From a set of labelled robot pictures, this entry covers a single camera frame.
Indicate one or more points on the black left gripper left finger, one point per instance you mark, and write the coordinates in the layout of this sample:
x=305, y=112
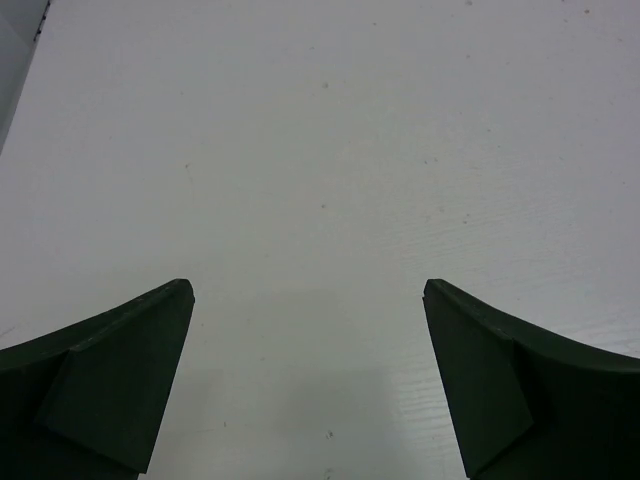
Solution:
x=87, y=401

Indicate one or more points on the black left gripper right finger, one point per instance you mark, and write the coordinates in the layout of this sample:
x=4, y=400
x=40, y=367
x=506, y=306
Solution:
x=527, y=403

